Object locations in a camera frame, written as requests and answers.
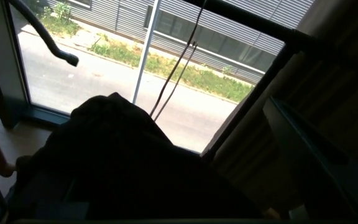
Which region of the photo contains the brown curtain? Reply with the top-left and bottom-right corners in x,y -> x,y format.
209,0 -> 358,218

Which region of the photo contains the black garment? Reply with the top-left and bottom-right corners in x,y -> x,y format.
6,92 -> 265,219

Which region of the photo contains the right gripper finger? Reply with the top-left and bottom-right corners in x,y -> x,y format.
263,96 -> 358,219

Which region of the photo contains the window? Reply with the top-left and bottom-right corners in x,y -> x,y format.
0,0 -> 315,155

